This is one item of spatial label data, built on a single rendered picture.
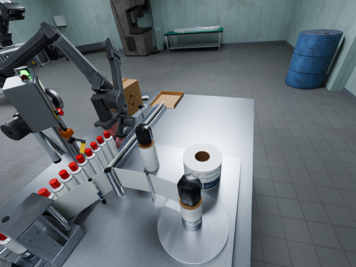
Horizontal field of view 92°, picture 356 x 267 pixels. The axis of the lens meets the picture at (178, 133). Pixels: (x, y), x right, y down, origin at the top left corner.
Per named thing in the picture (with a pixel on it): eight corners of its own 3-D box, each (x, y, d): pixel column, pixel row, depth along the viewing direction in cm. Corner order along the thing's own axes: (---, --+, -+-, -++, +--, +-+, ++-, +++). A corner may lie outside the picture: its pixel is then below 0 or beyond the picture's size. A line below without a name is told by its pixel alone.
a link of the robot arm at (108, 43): (121, 43, 121) (113, 34, 112) (121, 61, 121) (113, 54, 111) (68, 51, 132) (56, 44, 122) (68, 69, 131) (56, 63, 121)
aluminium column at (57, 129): (87, 176, 110) (19, 69, 69) (82, 174, 112) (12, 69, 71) (92, 170, 113) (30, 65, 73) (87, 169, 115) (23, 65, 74)
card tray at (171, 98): (174, 108, 169) (174, 105, 166) (150, 106, 177) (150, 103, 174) (184, 95, 191) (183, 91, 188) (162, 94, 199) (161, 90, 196)
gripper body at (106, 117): (120, 116, 80) (115, 101, 75) (107, 128, 72) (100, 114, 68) (108, 115, 82) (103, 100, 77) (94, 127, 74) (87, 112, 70)
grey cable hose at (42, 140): (57, 164, 86) (32, 130, 73) (52, 162, 87) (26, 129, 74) (63, 159, 88) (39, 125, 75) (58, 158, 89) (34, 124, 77)
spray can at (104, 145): (110, 166, 108) (98, 141, 96) (104, 163, 110) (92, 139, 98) (116, 160, 112) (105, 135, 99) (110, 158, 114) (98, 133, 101)
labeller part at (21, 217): (16, 240, 52) (14, 239, 51) (-6, 229, 55) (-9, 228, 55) (54, 201, 62) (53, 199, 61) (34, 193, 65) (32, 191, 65)
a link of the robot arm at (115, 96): (106, 86, 77) (93, 76, 69) (130, 86, 75) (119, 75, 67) (101, 112, 75) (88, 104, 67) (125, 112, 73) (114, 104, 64)
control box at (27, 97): (34, 134, 70) (0, 90, 59) (33, 117, 82) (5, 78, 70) (61, 124, 75) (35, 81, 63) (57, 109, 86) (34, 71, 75)
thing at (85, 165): (95, 186, 97) (78, 160, 85) (87, 184, 99) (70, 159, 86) (100, 178, 101) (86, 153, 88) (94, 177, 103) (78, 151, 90)
